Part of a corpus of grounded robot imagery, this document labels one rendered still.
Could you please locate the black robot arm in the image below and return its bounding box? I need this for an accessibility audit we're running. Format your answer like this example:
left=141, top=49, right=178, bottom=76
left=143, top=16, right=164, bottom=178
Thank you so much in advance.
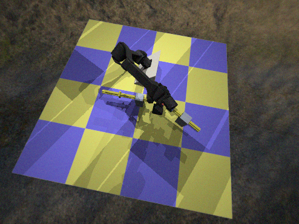
left=111, top=42, right=178, bottom=111

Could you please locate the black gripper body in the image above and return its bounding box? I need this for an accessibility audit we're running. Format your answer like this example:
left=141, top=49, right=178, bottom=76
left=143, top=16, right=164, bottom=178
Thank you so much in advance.
left=152, top=102, right=163, bottom=115

